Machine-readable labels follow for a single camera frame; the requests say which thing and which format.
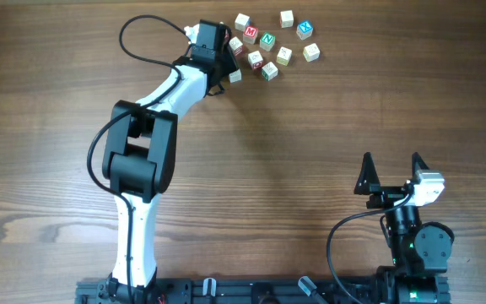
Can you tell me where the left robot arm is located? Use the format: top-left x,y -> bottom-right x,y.
88,20 -> 238,303

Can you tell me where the plain wooden picture block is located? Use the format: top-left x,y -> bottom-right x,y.
229,69 -> 242,83

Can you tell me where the red M letter block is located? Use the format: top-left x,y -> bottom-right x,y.
242,25 -> 258,45

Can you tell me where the yellow-sided block right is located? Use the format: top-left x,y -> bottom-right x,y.
303,43 -> 321,62

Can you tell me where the green N letter block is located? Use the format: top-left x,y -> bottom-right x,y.
260,32 -> 276,52

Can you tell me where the dark red sided block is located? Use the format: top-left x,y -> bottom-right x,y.
229,36 -> 244,57

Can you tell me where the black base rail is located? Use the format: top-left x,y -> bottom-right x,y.
74,276 -> 451,304

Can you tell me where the yellow-sided picture block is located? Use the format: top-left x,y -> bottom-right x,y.
276,46 -> 292,66

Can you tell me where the plain wooden block top right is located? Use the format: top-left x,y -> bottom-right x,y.
280,10 -> 294,28

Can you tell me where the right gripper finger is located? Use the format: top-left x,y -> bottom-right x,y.
354,152 -> 381,195
412,152 -> 429,176

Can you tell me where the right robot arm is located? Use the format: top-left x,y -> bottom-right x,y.
354,152 -> 455,304

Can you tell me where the plain top block blue side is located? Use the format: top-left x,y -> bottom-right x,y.
235,14 -> 251,31

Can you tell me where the green-sided picture block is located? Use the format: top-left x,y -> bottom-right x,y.
262,62 -> 278,81

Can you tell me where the blue X letter block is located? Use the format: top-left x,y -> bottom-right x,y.
296,20 -> 314,40

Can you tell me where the red O sided block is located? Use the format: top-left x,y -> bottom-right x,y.
247,51 -> 263,70

